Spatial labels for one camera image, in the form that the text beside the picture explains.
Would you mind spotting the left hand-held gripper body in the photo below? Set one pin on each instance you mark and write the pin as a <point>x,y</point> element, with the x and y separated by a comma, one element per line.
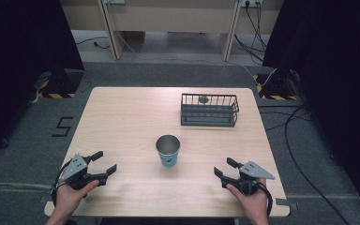
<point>74,167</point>

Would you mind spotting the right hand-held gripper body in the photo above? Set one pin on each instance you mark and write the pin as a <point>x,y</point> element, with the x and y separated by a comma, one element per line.
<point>253,171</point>

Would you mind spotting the blue cup with metal inside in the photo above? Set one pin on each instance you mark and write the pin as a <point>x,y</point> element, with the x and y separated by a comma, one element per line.
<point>168,156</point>

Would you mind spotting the person's left hand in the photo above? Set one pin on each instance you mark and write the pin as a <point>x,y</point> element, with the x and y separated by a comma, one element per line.
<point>68,200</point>

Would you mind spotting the person's right hand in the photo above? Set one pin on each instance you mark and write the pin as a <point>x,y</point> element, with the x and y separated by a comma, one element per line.
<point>252,204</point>

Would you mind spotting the small round grey object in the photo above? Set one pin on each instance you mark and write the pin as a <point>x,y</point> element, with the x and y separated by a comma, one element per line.
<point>203,99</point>

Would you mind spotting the black stand base striped tape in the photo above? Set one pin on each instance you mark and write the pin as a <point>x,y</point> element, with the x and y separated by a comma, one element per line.
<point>63,84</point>
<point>276,89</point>

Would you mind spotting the black curtain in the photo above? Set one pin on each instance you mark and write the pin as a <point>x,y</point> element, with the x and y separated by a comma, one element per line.
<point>334,78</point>
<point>22,62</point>

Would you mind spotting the beige wooden desk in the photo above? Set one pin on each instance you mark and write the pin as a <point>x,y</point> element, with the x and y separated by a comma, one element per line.
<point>168,18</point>

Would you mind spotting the white wall socket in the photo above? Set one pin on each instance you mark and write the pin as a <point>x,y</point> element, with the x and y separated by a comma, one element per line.
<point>252,2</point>

